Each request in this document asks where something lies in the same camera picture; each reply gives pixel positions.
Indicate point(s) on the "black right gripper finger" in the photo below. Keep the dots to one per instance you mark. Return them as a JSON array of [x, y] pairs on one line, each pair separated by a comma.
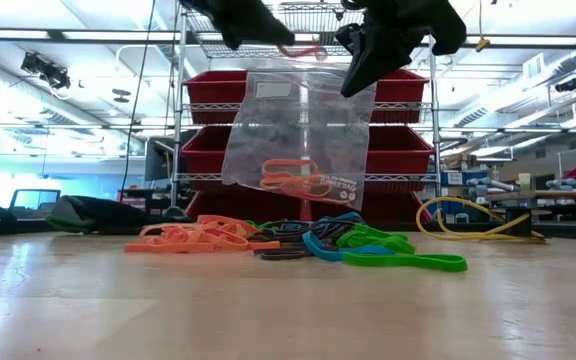
[[352, 36], [378, 55]]

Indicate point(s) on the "blue storage bin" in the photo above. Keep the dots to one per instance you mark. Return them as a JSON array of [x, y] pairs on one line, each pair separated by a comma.
[[458, 178]]

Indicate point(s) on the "blue rubber band tangle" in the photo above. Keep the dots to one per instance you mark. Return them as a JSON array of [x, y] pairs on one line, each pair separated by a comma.
[[345, 217]]

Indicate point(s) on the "grey blue pipe fitting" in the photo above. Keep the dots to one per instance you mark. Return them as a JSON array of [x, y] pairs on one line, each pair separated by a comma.
[[573, 184], [488, 185]]

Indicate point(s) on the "computer monitor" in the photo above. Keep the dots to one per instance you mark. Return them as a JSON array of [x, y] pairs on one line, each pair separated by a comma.
[[33, 200]]

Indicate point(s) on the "white cup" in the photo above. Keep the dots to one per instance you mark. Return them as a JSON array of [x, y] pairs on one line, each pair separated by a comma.
[[524, 182]]

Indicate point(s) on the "black and green bag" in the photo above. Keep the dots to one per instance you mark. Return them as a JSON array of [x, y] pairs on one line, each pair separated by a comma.
[[98, 212]]

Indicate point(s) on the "green rubber band tangle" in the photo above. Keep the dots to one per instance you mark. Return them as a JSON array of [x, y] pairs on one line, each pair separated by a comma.
[[253, 225], [383, 242]]

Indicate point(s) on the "black monitor back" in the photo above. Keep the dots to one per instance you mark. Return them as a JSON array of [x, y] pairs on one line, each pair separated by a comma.
[[160, 160]]

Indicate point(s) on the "clear plastic zipper bag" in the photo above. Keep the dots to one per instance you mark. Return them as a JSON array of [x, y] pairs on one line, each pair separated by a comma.
[[293, 130]]

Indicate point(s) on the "wooden workbench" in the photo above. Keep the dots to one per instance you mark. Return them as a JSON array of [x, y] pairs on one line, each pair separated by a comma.
[[568, 195]]

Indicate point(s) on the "black ceiling camera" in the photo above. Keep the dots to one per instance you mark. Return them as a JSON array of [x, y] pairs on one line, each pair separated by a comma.
[[566, 85]]

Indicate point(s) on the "yellow hanging plug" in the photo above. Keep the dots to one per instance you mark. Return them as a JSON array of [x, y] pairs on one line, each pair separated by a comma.
[[482, 45]]

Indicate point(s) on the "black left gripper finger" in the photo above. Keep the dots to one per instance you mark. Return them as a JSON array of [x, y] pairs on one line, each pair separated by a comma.
[[248, 20]]

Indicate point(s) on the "dark grey rubber band tangle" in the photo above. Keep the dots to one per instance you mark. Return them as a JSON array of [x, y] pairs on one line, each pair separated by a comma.
[[293, 231]]

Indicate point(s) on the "orange rubber band tangle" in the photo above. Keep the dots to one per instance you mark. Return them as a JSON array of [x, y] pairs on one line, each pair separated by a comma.
[[168, 248]]

